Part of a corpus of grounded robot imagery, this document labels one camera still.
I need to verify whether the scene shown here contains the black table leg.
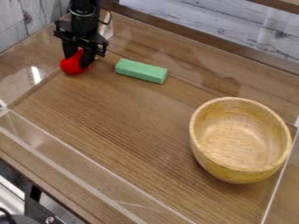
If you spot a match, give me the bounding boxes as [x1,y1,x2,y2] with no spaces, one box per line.
[29,185,42,202]

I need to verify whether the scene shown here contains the clear acrylic tray wall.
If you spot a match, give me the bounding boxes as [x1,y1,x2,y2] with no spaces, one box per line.
[0,101,194,224]

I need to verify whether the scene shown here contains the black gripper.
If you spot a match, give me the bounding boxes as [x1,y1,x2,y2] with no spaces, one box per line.
[53,5,107,69]

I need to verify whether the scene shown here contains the black device bottom left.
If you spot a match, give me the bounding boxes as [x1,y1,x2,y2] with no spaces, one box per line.
[0,197,66,224]

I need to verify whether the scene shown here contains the green rectangular block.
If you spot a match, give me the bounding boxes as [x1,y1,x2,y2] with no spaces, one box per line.
[114,59,168,84]

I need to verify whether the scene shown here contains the red plush fruit green leaf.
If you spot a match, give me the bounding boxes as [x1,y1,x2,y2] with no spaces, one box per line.
[59,49,89,75]

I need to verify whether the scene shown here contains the light wooden bowl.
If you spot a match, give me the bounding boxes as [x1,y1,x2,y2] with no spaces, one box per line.
[189,97,292,184]

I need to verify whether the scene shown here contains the clear acrylic corner bracket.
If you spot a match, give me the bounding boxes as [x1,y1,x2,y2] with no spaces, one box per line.
[97,10,113,39]

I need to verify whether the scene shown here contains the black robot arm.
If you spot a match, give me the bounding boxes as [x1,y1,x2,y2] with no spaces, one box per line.
[53,0,109,74]

